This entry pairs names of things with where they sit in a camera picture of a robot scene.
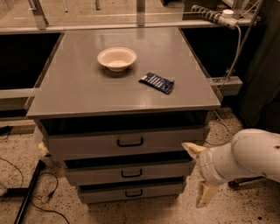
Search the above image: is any grey bottom drawer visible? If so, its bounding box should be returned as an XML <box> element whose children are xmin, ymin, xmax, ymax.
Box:
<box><xmin>78</xmin><ymin>180</ymin><xmax>186</xmax><ymax>204</ymax></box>

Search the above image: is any black office chair base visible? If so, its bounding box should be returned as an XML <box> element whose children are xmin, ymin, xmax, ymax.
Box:
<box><xmin>227</xmin><ymin>177</ymin><xmax>261</xmax><ymax>190</ymax></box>

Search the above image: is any black floor cable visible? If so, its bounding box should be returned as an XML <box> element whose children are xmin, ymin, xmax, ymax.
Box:
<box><xmin>0</xmin><ymin>156</ymin><xmax>71</xmax><ymax>224</ymax></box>

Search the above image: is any white power cable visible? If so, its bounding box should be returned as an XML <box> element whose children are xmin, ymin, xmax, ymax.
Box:
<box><xmin>205</xmin><ymin>24</ymin><xmax>242</xmax><ymax>147</ymax></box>

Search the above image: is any white power strip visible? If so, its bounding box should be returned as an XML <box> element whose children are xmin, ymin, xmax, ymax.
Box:
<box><xmin>191</xmin><ymin>5</ymin><xmax>238</xmax><ymax>30</ymax></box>

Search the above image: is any black metal floor bar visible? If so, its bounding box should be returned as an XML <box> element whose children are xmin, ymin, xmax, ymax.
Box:
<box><xmin>13</xmin><ymin>160</ymin><xmax>46</xmax><ymax>224</ymax></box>

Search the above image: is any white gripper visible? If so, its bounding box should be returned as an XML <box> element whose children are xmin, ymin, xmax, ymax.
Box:
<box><xmin>181</xmin><ymin>143</ymin><xmax>230</xmax><ymax>208</ymax></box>

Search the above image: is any grey top drawer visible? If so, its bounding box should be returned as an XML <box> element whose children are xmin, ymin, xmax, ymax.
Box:
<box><xmin>45</xmin><ymin>125</ymin><xmax>210</xmax><ymax>161</ymax></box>

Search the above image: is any grey drawer cabinet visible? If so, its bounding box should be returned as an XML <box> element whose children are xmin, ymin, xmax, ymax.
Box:
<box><xmin>28</xmin><ymin>28</ymin><xmax>220</xmax><ymax>192</ymax></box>

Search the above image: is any blue snack packet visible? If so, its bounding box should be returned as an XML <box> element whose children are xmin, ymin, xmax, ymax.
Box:
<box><xmin>138</xmin><ymin>73</ymin><xmax>174</xmax><ymax>95</ymax></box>

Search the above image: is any grey drawer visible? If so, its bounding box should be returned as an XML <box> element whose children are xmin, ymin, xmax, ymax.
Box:
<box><xmin>45</xmin><ymin>125</ymin><xmax>210</xmax><ymax>161</ymax></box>
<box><xmin>78</xmin><ymin>180</ymin><xmax>186</xmax><ymax>204</ymax></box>
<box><xmin>65</xmin><ymin>160</ymin><xmax>195</xmax><ymax>186</ymax></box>

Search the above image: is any white round bowl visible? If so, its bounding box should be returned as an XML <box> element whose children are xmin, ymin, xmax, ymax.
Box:
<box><xmin>97</xmin><ymin>47</ymin><xmax>137</xmax><ymax>72</ymax></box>

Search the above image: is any grey aluminium frame rail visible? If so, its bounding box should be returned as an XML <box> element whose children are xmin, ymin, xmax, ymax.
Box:
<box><xmin>0</xmin><ymin>17</ymin><xmax>257</xmax><ymax>36</ymax></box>

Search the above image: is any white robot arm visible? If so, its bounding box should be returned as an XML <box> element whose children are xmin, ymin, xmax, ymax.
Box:
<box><xmin>182</xmin><ymin>129</ymin><xmax>280</xmax><ymax>208</ymax></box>

